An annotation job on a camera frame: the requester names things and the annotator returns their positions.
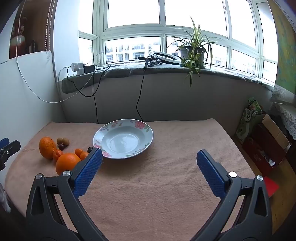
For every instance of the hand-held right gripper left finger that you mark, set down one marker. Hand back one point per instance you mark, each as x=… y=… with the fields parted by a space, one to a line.
x=89 y=171

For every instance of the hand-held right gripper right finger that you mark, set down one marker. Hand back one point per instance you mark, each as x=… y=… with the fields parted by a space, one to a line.
x=210 y=170

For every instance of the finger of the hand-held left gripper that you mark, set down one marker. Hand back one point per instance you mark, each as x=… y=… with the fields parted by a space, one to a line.
x=3 y=141
x=10 y=149

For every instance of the small kumquat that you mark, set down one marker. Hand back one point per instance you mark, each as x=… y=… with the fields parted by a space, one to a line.
x=83 y=156

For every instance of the small tangerine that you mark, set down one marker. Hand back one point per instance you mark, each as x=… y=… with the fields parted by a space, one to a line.
x=57 y=154
x=78 y=151

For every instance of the dark purple grape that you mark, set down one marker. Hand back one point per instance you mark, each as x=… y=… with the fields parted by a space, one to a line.
x=90 y=148
x=61 y=146

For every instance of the large smooth orange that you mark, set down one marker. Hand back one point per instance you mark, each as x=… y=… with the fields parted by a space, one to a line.
x=66 y=164

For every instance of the large rough-skinned orange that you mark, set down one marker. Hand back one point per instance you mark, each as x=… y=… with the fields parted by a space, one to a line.
x=47 y=147

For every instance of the brown longan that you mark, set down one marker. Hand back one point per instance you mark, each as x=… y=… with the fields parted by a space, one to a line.
x=59 y=140
x=66 y=141

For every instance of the floral white plate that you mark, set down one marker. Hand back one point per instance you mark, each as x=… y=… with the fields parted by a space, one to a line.
x=124 y=141

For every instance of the open cardboard box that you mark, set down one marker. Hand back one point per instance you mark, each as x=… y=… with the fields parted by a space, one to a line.
x=261 y=148

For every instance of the green printed bag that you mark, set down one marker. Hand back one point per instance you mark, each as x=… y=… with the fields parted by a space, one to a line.
x=246 y=122

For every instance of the peach fleece blanket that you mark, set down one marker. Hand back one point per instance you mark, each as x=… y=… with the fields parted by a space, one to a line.
x=150 y=185

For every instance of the red flat packet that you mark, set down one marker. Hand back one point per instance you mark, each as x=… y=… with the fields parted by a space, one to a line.
x=271 y=186

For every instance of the white lace cloth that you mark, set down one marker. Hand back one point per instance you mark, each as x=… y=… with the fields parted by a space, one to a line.
x=285 y=115

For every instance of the red ceramic vase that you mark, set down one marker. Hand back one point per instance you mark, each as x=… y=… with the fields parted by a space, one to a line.
x=17 y=42

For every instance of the dark bottle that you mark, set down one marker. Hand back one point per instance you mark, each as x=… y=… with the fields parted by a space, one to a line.
x=32 y=46

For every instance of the white charger plug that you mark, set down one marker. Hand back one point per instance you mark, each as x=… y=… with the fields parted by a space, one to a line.
x=74 y=67
x=81 y=71
x=80 y=65

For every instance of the black power adapter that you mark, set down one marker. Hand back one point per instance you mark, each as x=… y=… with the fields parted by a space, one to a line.
x=89 y=68

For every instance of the grey windowsill cloth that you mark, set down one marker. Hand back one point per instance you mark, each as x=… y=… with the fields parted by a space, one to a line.
x=161 y=69

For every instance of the dark plant pot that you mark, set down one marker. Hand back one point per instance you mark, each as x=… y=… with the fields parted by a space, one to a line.
x=185 y=53

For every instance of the wooden cabinet niche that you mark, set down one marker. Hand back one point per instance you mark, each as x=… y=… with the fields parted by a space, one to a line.
x=34 y=20

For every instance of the green spider plant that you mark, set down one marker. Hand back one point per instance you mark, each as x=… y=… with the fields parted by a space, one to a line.
x=194 y=39

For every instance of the white window frame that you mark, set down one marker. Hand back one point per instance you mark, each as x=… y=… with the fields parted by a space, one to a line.
x=164 y=29

